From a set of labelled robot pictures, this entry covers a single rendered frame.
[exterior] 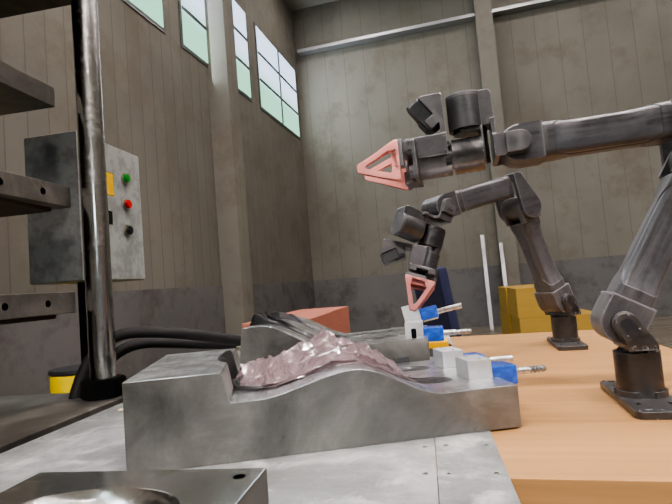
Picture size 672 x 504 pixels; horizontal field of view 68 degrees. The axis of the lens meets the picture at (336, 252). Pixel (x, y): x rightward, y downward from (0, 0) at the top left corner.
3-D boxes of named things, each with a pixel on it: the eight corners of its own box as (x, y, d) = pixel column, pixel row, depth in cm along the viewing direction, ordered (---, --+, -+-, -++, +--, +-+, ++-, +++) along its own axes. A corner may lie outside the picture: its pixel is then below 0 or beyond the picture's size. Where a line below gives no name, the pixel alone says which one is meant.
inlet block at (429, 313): (464, 318, 115) (457, 295, 116) (465, 315, 110) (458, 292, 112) (408, 332, 116) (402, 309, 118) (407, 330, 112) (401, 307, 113)
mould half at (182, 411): (452, 388, 92) (446, 327, 93) (522, 426, 66) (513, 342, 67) (170, 419, 85) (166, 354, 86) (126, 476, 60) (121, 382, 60)
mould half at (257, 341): (430, 362, 121) (425, 306, 122) (432, 385, 95) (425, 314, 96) (234, 372, 129) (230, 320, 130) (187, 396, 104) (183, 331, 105)
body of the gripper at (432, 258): (406, 270, 112) (414, 239, 114) (408, 279, 122) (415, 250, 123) (435, 277, 111) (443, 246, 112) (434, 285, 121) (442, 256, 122)
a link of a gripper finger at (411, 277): (397, 305, 111) (407, 265, 113) (398, 309, 118) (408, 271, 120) (427, 313, 109) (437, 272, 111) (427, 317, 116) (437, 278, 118)
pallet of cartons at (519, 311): (581, 342, 643) (575, 280, 648) (613, 360, 512) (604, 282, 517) (502, 346, 666) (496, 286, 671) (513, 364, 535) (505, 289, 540)
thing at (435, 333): (471, 342, 104) (468, 316, 104) (473, 346, 99) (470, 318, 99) (407, 346, 106) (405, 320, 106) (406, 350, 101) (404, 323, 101)
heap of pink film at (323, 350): (391, 365, 87) (387, 320, 88) (421, 384, 70) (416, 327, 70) (240, 380, 84) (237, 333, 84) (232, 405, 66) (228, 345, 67)
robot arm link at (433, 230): (420, 246, 113) (427, 217, 115) (407, 247, 119) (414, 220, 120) (444, 255, 116) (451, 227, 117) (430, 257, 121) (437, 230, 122)
